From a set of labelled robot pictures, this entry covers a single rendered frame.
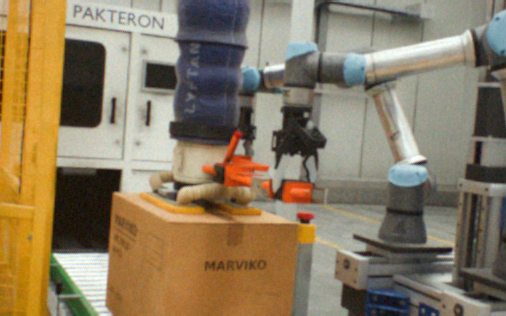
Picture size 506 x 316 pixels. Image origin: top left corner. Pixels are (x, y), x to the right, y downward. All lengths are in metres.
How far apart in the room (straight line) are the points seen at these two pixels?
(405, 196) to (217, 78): 0.67
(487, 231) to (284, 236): 0.57
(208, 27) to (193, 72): 0.14
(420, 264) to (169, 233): 0.79
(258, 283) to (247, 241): 0.13
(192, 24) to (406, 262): 0.97
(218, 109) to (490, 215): 0.84
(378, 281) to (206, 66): 0.83
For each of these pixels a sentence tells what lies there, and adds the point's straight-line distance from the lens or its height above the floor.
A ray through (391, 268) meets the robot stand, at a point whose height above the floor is 0.96.
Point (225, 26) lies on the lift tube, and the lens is 2.12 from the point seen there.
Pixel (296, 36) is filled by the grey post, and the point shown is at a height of 2.00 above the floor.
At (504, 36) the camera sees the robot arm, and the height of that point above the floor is 1.60.
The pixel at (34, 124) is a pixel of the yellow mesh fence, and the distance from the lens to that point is 2.94.
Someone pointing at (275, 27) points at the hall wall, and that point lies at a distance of 11.83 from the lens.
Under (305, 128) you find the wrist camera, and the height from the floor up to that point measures 1.37.
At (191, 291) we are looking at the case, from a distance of 1.94.
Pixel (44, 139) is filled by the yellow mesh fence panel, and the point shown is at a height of 1.25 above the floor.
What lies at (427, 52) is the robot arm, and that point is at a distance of 1.77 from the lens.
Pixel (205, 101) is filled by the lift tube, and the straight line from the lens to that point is 2.11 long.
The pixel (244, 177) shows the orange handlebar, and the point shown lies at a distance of 1.85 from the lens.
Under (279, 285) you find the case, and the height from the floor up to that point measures 0.90.
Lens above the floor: 1.38
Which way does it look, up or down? 3 degrees down
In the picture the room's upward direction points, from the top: 5 degrees clockwise
